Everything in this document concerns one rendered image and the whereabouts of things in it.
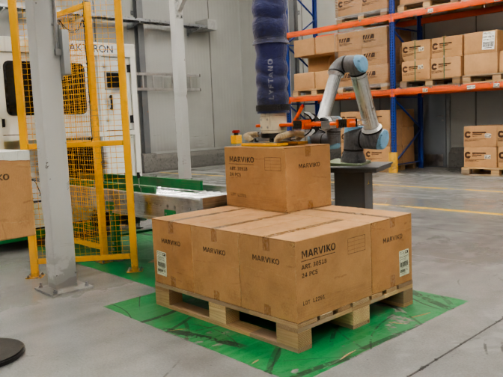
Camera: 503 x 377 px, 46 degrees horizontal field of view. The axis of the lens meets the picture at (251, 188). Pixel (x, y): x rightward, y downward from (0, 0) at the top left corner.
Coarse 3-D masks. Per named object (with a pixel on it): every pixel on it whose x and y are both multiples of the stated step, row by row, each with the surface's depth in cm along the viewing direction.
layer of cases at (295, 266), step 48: (192, 240) 334; (240, 240) 304; (288, 240) 279; (336, 240) 297; (384, 240) 326; (192, 288) 339; (240, 288) 308; (288, 288) 282; (336, 288) 299; (384, 288) 328
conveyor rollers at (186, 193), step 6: (156, 186) 548; (156, 192) 496; (162, 192) 499; (168, 192) 493; (174, 192) 496; (180, 192) 490; (186, 192) 493; (192, 192) 487; (198, 192) 482; (204, 192) 484; (210, 192) 478; (216, 192) 481; (222, 192) 475; (198, 198) 446
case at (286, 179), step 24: (288, 144) 394; (312, 144) 379; (240, 168) 390; (264, 168) 372; (288, 168) 359; (312, 168) 372; (240, 192) 393; (264, 192) 374; (288, 192) 360; (312, 192) 374
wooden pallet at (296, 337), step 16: (160, 288) 364; (176, 288) 351; (400, 288) 339; (160, 304) 366; (176, 304) 359; (224, 304) 319; (352, 304) 309; (368, 304) 318; (400, 304) 343; (208, 320) 331; (224, 320) 321; (240, 320) 326; (272, 320) 292; (320, 320) 292; (336, 320) 318; (352, 320) 310; (368, 320) 319; (256, 336) 303; (272, 336) 300; (288, 336) 285; (304, 336) 284
